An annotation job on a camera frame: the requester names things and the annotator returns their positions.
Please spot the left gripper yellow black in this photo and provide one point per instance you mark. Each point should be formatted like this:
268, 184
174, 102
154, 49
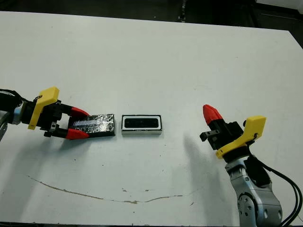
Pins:
47, 113

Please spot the black slim camera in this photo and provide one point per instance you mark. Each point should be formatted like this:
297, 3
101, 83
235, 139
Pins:
142, 123

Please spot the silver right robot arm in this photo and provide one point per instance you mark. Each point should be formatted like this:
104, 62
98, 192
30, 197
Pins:
258, 203

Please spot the dark background cabinet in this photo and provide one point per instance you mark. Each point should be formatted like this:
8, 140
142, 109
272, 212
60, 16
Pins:
277, 19

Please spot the black glossy box lid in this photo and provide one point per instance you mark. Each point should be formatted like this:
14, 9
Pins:
101, 127

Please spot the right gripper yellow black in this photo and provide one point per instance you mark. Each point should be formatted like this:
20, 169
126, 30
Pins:
230, 137

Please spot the camera box base white inlay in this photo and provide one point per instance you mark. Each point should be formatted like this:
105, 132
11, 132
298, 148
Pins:
142, 133

